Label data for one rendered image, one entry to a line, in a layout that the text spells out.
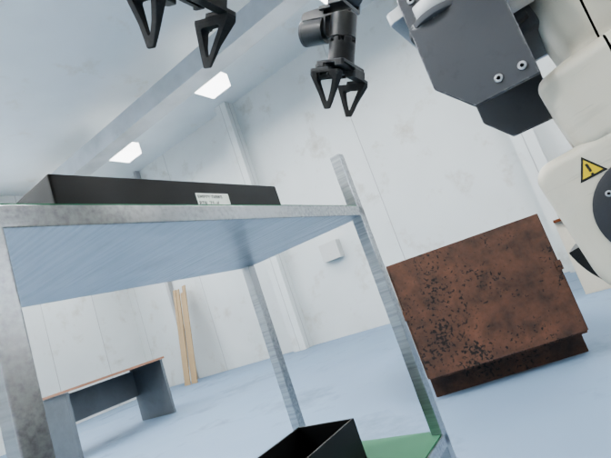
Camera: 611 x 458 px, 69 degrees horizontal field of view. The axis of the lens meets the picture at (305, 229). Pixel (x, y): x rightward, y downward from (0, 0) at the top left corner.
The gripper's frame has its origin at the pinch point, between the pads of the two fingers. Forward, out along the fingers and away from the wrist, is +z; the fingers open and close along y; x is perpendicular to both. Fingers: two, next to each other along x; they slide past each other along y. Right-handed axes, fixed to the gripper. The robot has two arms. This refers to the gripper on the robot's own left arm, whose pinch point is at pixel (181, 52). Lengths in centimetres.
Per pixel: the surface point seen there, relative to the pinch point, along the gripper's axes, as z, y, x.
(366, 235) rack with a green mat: 28, -63, -1
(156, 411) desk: 329, -340, -433
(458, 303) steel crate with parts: 77, -215, -14
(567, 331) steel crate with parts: 85, -235, 39
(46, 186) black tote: 19.4, 6.9, -21.8
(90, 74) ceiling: -150, -364, -651
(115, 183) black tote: 18.3, -4.4, -21.2
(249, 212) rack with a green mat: 22.1, -18.9, -2.9
